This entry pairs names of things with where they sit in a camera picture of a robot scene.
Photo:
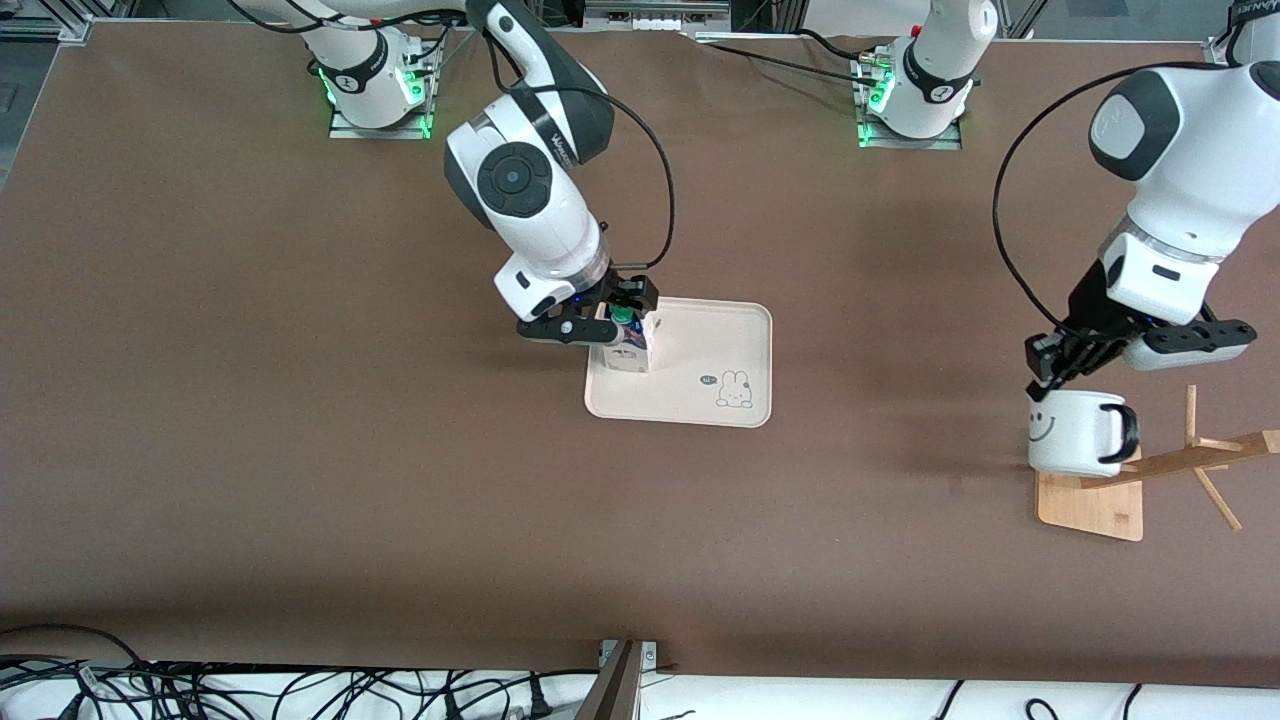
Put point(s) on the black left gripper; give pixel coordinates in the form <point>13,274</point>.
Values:
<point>1091,307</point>

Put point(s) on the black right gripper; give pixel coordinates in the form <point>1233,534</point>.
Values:
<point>622,291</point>

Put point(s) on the blue white milk carton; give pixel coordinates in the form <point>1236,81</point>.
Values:
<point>630,350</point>

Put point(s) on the white smiley face cup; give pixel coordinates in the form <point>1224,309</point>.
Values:
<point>1075,435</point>

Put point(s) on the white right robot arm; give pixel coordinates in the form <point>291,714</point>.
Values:
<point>530,200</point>

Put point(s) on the beige rabbit print tray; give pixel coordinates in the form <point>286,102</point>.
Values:
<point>700,350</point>

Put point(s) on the wooden mug stand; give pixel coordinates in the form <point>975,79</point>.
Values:
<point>1085,505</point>

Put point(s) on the grey power strip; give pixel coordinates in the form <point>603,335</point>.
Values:
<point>650,14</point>

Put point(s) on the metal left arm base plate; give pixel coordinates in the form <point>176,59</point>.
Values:
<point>940,143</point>

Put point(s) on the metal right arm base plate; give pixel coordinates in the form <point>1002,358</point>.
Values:
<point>345,130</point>

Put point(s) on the aluminium profile post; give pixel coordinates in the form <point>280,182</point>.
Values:
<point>615,690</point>

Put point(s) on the aluminium frame rail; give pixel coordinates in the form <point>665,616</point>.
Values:
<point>50,30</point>

